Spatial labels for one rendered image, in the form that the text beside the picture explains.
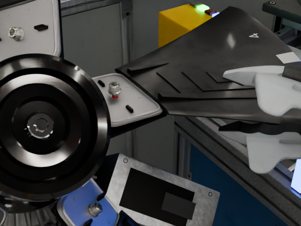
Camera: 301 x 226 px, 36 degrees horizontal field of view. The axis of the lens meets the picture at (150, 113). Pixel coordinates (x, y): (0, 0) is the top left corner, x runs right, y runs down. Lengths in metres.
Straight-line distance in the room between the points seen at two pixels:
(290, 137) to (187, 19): 0.48
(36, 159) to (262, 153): 0.22
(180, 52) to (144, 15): 0.81
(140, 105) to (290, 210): 0.49
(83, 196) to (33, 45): 0.15
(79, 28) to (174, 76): 0.79
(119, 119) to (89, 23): 0.86
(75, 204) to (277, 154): 0.20
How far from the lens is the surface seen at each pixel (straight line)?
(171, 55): 0.54
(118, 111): 0.44
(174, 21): 0.91
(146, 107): 0.45
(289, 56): 0.61
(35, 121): 0.38
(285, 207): 0.89
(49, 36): 0.44
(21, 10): 0.47
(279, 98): 0.43
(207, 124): 0.98
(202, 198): 0.61
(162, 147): 1.67
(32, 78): 0.39
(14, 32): 0.46
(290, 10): 1.08
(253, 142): 0.49
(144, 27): 1.38
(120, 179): 0.56
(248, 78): 0.45
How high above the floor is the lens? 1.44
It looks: 35 degrees down
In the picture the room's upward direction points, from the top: straight up
